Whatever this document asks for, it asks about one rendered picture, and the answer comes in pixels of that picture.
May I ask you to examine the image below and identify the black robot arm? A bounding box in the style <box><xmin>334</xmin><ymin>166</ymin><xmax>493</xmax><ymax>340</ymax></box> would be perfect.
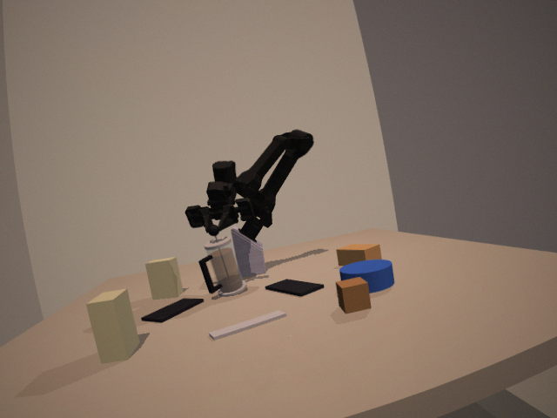
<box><xmin>206</xmin><ymin>129</ymin><xmax>314</xmax><ymax>242</ymax></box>

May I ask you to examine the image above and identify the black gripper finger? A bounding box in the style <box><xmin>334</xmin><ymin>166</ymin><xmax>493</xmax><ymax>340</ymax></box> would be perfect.
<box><xmin>218</xmin><ymin>205</ymin><xmax>238</xmax><ymax>232</ymax></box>
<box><xmin>198</xmin><ymin>208</ymin><xmax>213</xmax><ymax>233</ymax></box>

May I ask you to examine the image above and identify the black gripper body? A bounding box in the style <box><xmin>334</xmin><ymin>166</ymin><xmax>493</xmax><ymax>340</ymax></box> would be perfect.
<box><xmin>185</xmin><ymin>196</ymin><xmax>254</xmax><ymax>228</ymax></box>

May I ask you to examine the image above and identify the grey flat bar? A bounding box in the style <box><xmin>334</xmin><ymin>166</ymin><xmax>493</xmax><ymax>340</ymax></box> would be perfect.
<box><xmin>209</xmin><ymin>310</ymin><xmax>286</xmax><ymax>340</ymax></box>

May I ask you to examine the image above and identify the blue cylinder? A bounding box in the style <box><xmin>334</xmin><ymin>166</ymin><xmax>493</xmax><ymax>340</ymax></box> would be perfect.
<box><xmin>339</xmin><ymin>260</ymin><xmax>395</xmax><ymax>293</ymax></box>

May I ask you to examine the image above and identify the glass french press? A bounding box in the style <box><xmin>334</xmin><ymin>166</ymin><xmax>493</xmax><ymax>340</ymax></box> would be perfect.
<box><xmin>199</xmin><ymin>225</ymin><xmax>247</xmax><ymax>297</ymax></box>

